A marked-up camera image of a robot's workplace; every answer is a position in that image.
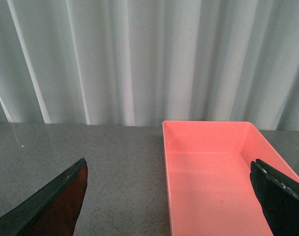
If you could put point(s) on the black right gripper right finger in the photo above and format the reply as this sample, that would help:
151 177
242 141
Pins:
278 195

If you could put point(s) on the pink plastic tray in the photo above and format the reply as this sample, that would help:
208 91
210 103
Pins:
208 177

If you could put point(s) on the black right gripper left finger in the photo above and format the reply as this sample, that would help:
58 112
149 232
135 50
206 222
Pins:
53 210

